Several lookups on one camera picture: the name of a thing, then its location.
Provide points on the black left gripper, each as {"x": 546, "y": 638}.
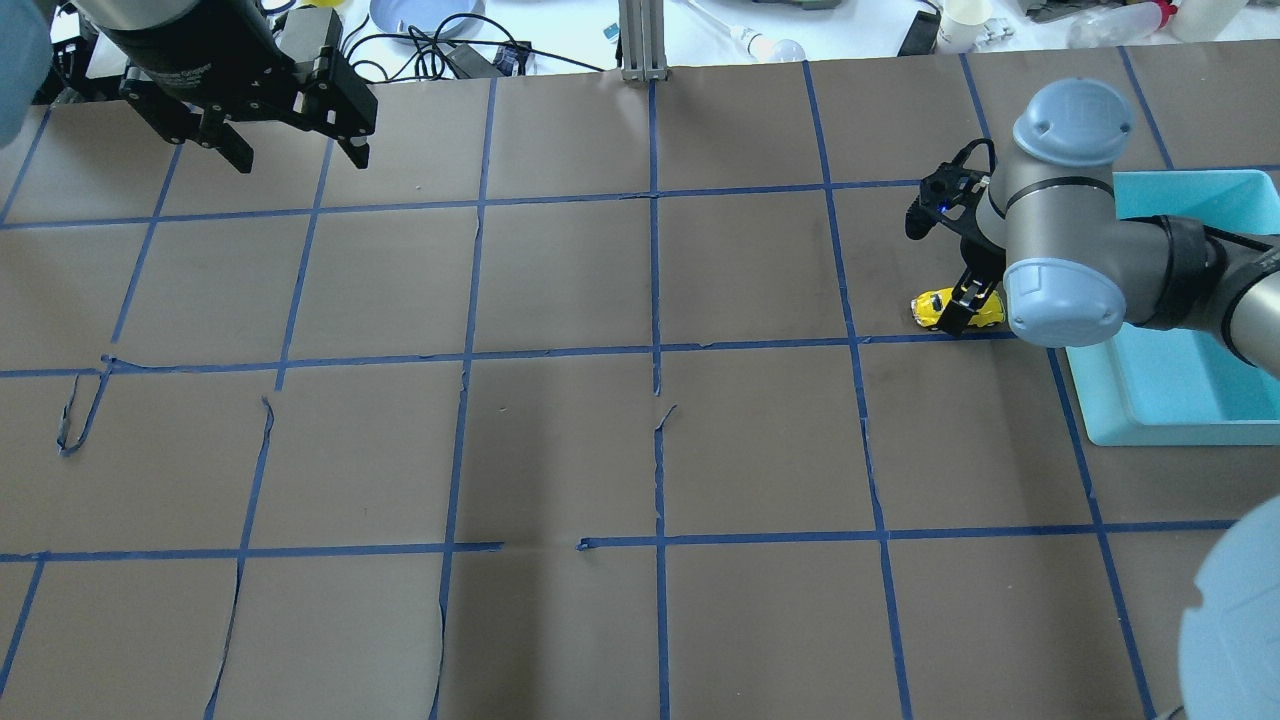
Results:
{"x": 196, "y": 62}

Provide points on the yellow beetle toy car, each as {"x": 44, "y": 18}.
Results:
{"x": 927, "y": 309}

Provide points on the light blue plastic bin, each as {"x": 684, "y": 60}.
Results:
{"x": 1181, "y": 388}

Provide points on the aluminium frame post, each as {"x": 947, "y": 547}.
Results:
{"x": 642, "y": 46}

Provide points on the white paper cup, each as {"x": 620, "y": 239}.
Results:
{"x": 961, "y": 24}

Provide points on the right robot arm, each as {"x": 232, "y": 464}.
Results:
{"x": 1038, "y": 223}

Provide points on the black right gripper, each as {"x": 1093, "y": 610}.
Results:
{"x": 981, "y": 250}

